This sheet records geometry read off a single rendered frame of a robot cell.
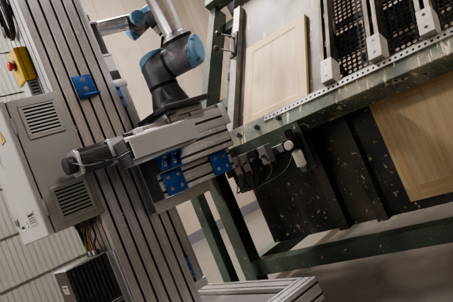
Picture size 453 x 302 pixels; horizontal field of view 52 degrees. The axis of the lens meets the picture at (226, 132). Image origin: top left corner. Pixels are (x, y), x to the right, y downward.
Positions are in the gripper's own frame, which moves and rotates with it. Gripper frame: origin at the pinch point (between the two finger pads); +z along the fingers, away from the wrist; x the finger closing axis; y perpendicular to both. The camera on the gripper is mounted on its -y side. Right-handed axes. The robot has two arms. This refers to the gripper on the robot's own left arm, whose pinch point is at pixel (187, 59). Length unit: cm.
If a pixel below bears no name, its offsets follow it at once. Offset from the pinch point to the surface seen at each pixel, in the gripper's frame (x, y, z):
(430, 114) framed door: -90, 5, 87
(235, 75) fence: 4.2, 21.5, 27.7
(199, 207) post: 16, -52, 59
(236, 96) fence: 2.4, 8.9, 35.4
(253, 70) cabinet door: -8.0, 23.3, 31.7
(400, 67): -98, -3, 56
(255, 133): -20, -18, 49
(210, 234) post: 16, -60, 73
